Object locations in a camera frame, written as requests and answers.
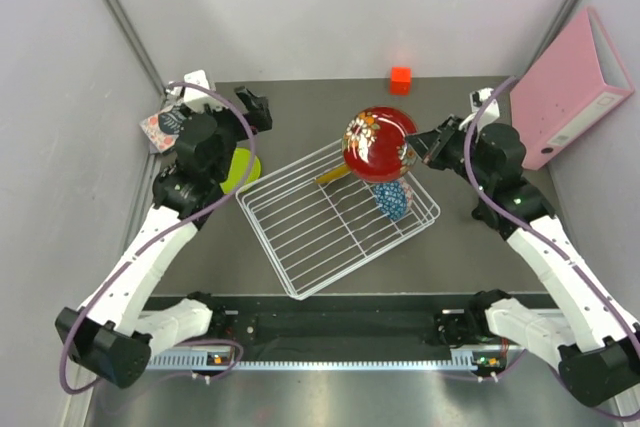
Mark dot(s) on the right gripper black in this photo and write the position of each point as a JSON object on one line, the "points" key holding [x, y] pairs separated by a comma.
{"points": [[431, 145]]}

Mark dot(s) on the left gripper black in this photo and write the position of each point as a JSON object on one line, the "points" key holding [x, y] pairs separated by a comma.
{"points": [[258, 106]]}

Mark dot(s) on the red floral plate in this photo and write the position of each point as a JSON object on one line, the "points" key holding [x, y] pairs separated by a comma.
{"points": [[375, 147]]}

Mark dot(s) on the lime green plate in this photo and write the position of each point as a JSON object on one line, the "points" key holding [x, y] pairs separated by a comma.
{"points": [[241, 160]]}

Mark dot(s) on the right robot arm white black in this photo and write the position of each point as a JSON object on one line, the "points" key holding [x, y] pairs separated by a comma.
{"points": [[594, 348]]}

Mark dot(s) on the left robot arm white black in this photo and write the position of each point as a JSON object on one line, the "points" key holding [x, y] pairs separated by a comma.
{"points": [[107, 334]]}

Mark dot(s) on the blue white patterned bowl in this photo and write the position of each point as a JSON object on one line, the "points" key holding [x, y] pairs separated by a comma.
{"points": [[394, 199]]}

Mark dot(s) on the orange cube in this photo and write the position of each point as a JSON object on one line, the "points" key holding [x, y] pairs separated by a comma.
{"points": [[400, 81]]}

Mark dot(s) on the yellow patterned plate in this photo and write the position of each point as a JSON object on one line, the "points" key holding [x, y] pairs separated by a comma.
{"points": [[332, 175]]}

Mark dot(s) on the Little Women book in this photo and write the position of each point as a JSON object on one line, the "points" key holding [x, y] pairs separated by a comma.
{"points": [[163, 128]]}

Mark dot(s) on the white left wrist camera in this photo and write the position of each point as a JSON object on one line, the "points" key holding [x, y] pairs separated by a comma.
{"points": [[194, 99]]}

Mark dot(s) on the white wire dish rack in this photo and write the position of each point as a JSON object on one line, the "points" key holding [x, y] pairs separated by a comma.
{"points": [[313, 235]]}

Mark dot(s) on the pink ring binder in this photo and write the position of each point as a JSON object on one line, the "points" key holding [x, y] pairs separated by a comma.
{"points": [[576, 81]]}

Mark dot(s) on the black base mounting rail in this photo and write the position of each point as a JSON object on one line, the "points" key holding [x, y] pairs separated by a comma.
{"points": [[343, 327]]}

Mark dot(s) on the aluminium frame post left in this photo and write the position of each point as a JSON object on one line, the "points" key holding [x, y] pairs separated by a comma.
{"points": [[133, 40]]}

